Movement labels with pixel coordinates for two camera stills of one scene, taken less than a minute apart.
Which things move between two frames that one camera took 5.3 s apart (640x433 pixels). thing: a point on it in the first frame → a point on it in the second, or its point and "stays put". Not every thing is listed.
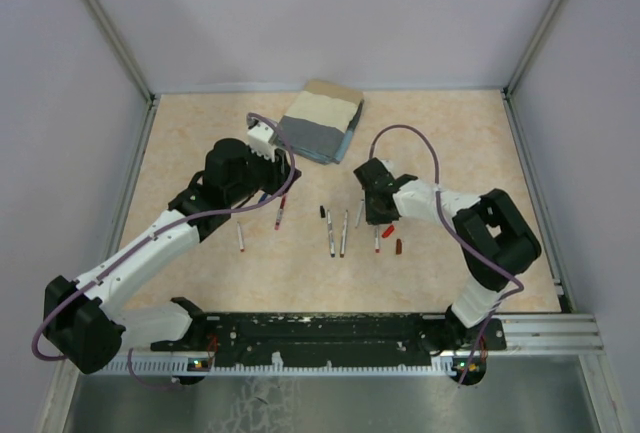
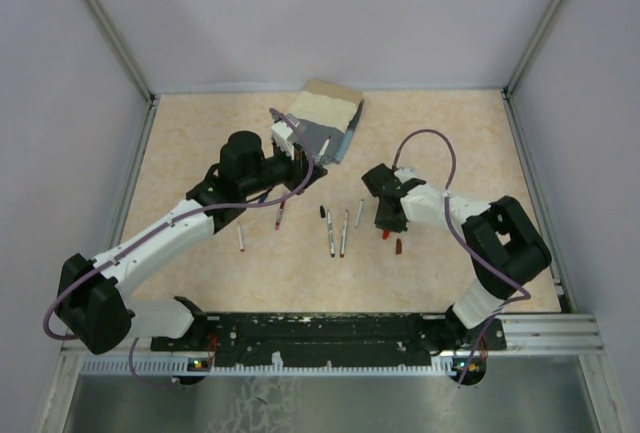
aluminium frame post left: [108, 26] stays put
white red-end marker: [376, 240] → [322, 150]
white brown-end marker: [342, 245] stays put
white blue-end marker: [331, 240] stays put
